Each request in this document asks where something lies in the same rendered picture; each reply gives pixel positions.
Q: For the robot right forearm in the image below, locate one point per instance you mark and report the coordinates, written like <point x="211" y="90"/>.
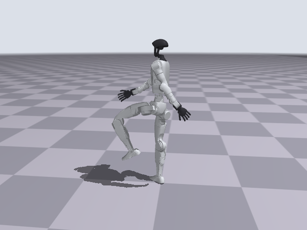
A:
<point x="143" y="87"/>

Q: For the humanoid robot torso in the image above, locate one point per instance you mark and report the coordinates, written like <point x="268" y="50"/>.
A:
<point x="158" y="102"/>

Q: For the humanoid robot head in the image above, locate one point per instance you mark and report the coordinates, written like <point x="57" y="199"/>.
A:
<point x="159" y="44"/>

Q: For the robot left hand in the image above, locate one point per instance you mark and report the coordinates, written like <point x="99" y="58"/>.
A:
<point x="182" y="112"/>

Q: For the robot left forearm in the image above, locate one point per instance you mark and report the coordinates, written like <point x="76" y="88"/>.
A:
<point x="169" y="95"/>

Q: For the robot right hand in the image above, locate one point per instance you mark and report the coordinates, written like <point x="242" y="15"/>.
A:
<point x="126" y="94"/>

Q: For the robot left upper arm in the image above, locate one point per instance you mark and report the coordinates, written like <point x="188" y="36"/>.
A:
<point x="157" y="69"/>

